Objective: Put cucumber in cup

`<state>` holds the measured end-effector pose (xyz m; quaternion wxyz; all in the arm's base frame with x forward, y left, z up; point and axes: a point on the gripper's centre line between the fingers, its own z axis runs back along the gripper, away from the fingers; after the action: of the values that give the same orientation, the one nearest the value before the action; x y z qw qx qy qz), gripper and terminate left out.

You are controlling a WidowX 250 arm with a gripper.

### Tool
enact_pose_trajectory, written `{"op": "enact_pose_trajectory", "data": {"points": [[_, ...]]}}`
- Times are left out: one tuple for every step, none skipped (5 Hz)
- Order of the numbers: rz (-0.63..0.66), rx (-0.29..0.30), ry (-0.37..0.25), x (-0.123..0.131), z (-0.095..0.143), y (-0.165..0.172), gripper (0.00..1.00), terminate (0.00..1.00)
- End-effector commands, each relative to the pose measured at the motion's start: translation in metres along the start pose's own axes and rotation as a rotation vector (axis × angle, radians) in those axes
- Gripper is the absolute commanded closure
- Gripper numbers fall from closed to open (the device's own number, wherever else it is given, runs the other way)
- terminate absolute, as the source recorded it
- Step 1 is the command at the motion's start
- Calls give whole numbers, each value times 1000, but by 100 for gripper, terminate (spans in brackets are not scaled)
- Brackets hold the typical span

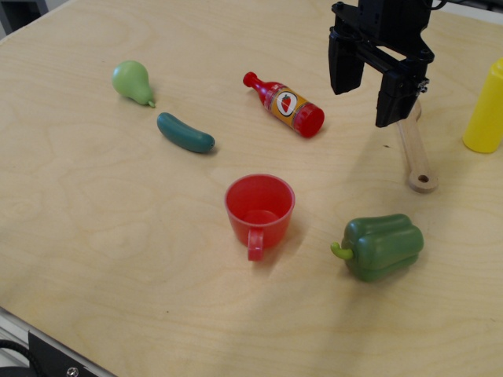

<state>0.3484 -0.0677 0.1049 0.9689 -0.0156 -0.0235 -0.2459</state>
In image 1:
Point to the dark green toy cucumber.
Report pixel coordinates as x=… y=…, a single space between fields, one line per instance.
x=183 y=135

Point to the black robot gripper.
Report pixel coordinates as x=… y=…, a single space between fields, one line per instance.
x=387 y=36

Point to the wooden spoon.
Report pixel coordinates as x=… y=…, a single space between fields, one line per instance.
x=420 y=177

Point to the red plastic cup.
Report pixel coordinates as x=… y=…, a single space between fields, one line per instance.
x=259 y=208

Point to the red toy ketchup bottle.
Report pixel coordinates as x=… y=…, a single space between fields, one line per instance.
x=301 y=115

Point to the yellow plastic bottle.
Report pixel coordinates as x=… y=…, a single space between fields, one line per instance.
x=484 y=130

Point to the black corner bracket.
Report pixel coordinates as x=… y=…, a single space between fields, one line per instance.
x=57 y=359

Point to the light green toy pear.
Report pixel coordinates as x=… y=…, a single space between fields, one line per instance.
x=130 y=79

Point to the green toy bell pepper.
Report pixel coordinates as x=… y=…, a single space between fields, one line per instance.
x=375 y=247

